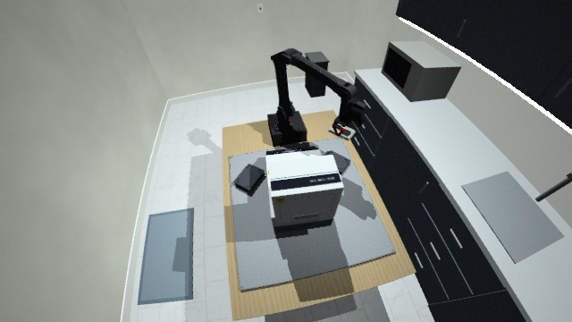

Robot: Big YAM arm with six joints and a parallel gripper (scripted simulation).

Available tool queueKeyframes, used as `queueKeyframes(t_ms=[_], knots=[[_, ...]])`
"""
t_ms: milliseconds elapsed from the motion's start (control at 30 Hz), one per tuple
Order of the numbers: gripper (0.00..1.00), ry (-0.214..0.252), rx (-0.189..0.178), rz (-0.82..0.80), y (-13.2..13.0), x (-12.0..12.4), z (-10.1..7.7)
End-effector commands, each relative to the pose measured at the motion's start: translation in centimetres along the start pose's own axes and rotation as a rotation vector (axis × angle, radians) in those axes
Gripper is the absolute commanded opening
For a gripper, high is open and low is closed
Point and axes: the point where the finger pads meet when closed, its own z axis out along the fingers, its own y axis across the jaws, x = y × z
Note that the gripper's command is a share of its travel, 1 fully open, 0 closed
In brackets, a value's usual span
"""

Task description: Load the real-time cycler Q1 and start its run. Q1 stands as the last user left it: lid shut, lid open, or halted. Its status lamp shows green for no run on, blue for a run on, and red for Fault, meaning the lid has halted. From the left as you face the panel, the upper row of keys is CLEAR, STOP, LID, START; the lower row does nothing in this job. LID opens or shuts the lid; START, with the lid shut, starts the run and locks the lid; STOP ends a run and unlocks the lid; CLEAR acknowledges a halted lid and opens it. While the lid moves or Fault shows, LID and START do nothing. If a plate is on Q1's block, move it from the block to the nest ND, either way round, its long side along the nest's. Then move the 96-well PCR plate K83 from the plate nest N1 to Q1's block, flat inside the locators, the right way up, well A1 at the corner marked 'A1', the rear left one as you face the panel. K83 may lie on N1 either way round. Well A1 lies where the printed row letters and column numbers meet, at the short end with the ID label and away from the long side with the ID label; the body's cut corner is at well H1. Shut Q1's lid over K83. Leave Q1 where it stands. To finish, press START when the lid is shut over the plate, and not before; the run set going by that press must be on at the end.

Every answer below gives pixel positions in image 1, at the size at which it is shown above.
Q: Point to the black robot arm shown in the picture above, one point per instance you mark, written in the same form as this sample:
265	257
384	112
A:
295	58

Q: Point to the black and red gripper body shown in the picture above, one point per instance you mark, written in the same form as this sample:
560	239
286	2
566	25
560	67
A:
338	120

